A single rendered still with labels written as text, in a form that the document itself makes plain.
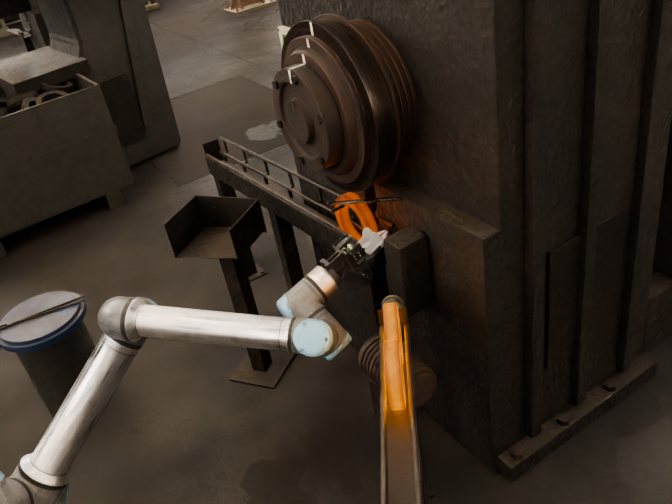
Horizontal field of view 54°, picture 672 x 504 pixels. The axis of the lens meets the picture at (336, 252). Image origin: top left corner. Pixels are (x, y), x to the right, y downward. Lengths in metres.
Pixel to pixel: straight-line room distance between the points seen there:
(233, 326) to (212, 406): 0.94
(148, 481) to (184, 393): 0.41
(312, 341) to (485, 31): 0.80
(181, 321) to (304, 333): 0.33
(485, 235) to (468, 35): 0.46
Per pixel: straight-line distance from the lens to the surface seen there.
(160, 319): 1.75
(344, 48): 1.62
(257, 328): 1.65
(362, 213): 1.88
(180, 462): 2.45
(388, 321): 1.53
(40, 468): 2.12
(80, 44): 4.50
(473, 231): 1.63
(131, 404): 2.74
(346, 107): 1.63
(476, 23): 1.46
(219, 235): 2.38
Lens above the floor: 1.75
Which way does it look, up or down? 33 degrees down
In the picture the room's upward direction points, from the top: 11 degrees counter-clockwise
